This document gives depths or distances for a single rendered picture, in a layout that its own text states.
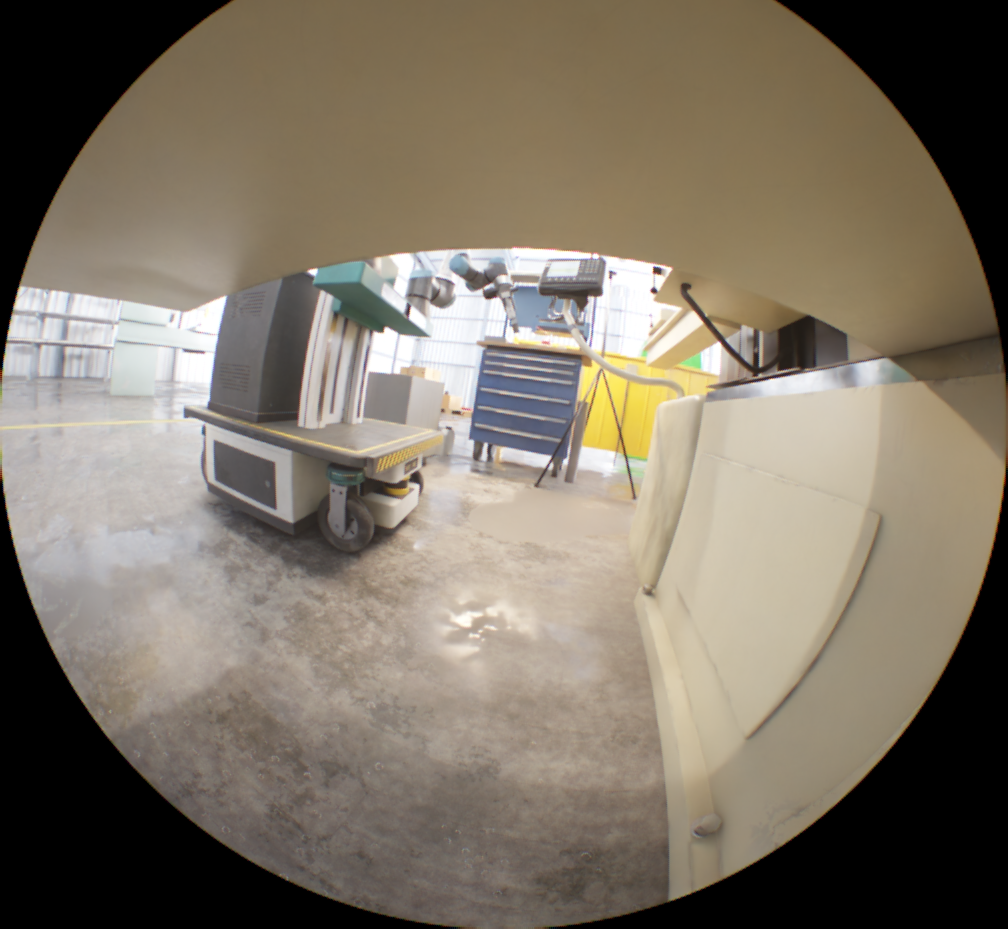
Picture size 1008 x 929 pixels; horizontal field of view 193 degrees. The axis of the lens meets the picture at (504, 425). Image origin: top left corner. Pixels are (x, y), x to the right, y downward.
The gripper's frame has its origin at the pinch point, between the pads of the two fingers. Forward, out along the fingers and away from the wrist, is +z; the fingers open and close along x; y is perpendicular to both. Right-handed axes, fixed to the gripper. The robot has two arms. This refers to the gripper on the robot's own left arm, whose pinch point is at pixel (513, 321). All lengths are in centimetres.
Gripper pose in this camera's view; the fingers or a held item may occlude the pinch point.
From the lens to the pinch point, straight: 118.7
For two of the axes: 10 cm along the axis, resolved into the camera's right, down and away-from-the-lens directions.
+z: 2.2, 9.7, -1.2
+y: 9.6, -2.4, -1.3
